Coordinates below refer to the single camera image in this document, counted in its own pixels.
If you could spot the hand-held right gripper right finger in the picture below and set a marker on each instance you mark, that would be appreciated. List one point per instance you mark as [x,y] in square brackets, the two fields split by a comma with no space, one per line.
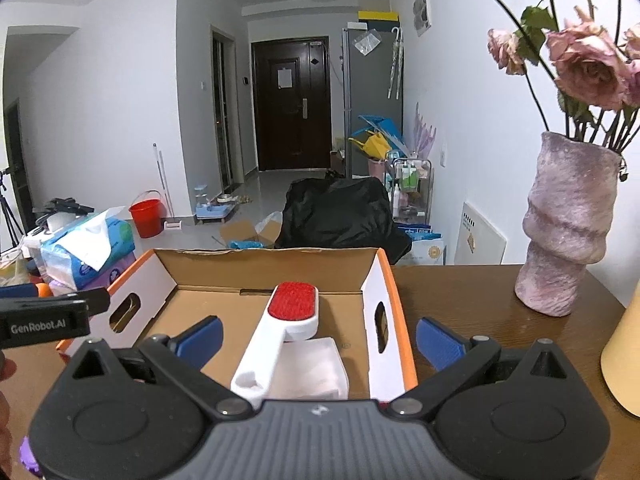
[440,342]

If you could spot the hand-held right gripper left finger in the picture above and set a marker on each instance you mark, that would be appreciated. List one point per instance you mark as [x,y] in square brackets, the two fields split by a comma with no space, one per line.
[201,340]

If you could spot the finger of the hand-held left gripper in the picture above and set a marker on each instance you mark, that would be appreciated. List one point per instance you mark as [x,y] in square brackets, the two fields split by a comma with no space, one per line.
[17,291]
[60,302]

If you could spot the red cardboard box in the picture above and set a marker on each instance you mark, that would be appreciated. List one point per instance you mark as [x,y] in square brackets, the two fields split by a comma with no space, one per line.
[200,275]

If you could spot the white and red lint brush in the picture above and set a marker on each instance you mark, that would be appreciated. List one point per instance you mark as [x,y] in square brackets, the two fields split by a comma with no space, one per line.
[292,305]

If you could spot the translucent plastic box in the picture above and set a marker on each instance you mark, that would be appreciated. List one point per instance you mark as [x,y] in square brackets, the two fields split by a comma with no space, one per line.
[320,370]

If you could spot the person's left hand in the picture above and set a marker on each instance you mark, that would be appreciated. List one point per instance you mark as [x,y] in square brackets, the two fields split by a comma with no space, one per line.
[6,367]

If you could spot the blue tissue pack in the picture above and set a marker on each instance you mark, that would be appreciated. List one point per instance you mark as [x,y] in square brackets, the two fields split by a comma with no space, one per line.
[75,255]

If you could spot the black tripod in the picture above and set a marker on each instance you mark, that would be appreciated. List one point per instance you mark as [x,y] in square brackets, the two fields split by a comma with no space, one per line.
[9,210]

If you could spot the white round appliance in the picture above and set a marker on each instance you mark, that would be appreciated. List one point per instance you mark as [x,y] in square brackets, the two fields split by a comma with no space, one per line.
[62,221]

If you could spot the black plastic device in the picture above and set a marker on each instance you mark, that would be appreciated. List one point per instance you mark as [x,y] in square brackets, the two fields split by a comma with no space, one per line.
[62,206]

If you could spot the white and blue bag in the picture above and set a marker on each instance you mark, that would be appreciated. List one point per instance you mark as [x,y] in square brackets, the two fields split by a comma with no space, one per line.
[425,247]

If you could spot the open cardboard box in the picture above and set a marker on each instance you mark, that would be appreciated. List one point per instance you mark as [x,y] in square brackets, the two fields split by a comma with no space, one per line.
[240,234]

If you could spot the white board panel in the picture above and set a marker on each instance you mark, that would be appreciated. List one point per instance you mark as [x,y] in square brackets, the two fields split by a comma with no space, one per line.
[482,235]

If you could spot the red bucket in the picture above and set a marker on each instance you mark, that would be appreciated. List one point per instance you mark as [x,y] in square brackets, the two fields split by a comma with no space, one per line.
[146,217]

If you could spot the pet water feeder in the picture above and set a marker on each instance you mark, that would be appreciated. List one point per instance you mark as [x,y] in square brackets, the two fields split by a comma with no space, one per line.
[210,205]

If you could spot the metal trolley with bottles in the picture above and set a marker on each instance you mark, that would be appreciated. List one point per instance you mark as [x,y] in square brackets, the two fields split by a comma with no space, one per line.
[410,185]

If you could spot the white mop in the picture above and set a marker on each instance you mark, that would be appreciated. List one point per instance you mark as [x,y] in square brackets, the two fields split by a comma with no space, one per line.
[160,175]

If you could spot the black garbage bag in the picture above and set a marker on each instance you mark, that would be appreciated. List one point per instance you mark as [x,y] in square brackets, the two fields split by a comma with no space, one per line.
[335,215]

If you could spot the pink textured vase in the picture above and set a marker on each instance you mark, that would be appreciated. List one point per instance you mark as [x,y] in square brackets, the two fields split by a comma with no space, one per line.
[565,225]

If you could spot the yellow thermos jug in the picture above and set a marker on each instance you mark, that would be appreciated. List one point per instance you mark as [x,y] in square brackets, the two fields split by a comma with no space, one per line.
[625,355]

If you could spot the pink bucket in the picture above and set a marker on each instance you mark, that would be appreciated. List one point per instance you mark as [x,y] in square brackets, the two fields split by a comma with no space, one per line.
[376,166]

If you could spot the yellow bag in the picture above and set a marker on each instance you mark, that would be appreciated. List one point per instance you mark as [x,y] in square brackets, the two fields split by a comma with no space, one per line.
[372,144]

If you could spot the purple feather decoration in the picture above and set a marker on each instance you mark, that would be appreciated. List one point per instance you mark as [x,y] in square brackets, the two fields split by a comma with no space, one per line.
[422,132]

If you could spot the blue folding rack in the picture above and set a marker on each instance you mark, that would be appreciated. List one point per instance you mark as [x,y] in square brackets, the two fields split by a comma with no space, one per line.
[382,127]

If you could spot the dark wooden door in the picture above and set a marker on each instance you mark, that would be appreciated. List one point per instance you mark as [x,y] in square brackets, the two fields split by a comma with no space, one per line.
[292,105]

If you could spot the grey refrigerator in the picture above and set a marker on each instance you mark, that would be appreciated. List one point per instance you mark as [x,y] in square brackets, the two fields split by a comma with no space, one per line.
[367,90]

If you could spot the white paper notice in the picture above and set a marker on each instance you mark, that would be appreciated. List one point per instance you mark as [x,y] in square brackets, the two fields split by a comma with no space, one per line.
[285,77]

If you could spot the translucent folded umbrella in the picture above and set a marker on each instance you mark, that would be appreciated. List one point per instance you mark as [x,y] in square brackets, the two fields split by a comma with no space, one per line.
[395,62]

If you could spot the clear plastic bag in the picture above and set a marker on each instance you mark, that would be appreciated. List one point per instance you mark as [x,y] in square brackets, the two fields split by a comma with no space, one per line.
[367,40]

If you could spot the bunch of dried pink roses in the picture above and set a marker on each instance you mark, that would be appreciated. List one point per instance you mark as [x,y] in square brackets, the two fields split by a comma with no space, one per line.
[580,60]

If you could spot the yellow box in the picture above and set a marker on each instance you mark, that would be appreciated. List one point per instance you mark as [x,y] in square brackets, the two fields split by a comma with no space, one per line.
[377,16]

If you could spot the white electrical panel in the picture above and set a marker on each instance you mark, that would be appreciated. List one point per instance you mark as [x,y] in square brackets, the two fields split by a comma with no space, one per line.
[421,10]

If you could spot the white wall socket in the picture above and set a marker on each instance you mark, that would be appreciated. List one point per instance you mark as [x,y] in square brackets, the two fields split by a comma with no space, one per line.
[444,154]

